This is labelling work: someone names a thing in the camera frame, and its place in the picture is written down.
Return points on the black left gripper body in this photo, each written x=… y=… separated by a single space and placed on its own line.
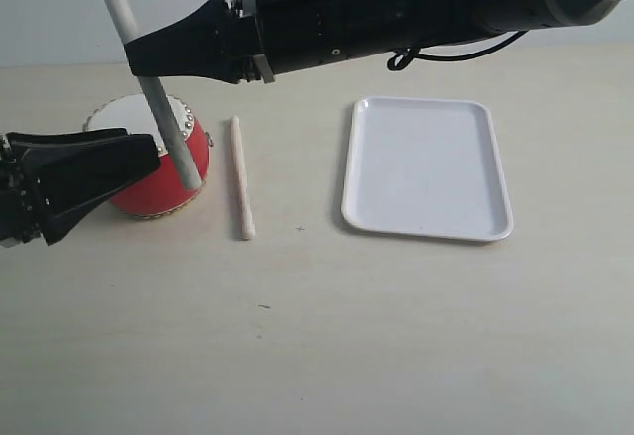
x=19 y=220

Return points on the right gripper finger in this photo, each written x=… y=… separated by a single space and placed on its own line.
x=195 y=40
x=156 y=66

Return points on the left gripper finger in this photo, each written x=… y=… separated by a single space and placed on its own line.
x=101 y=146
x=65 y=193

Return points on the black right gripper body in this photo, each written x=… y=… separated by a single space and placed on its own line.
x=292 y=34

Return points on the white plastic tray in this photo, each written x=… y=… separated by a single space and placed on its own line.
x=425 y=168

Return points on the white drumstick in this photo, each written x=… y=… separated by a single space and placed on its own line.
x=248 y=227
x=126 y=26

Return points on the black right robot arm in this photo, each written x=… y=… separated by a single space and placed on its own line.
x=243 y=40

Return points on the small red drum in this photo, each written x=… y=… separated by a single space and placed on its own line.
x=162 y=192

